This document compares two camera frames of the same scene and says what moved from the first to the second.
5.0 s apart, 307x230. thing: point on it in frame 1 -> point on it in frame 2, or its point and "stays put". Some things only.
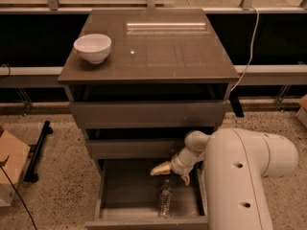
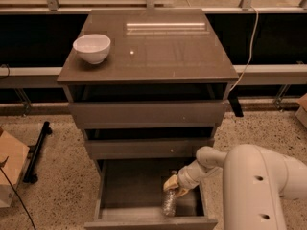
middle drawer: [135, 149] stays put
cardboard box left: [13, 157] stays put
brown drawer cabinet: [168, 73] stays put
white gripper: [179, 166] -> [186, 177]
